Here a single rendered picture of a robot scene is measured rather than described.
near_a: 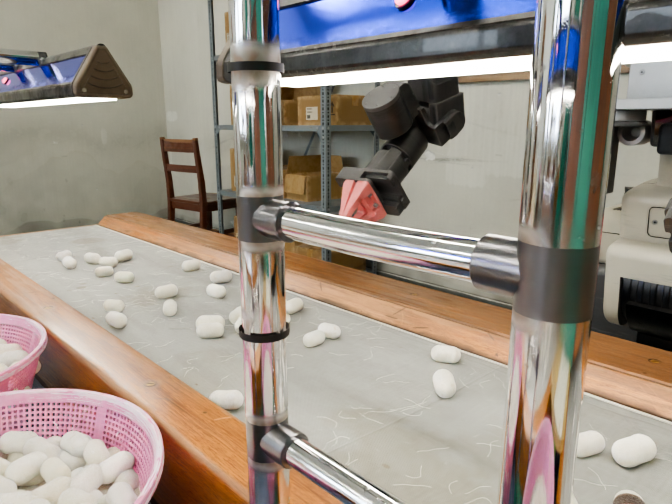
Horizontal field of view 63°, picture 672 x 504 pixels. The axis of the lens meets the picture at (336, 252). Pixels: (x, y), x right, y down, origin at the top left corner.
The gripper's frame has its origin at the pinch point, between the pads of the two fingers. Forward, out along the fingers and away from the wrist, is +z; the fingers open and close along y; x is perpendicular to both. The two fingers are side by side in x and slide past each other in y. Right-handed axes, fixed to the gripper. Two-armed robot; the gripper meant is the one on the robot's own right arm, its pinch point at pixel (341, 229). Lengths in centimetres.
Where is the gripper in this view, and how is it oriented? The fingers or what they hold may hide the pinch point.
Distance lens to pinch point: 77.4
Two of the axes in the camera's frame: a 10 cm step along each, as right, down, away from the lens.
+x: 4.7, 6.5, 6.1
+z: -5.6, 7.4, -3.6
